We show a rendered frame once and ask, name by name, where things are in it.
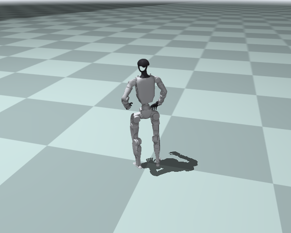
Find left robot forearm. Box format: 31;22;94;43
122;101;131;110

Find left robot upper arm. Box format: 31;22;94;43
122;79;137;102

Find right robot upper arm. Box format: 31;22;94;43
153;76;167;96

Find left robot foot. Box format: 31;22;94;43
133;162;143;169

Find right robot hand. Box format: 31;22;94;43
150;101;159;110

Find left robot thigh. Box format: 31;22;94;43
130;112;142;146

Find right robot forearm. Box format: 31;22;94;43
158;95;166;105

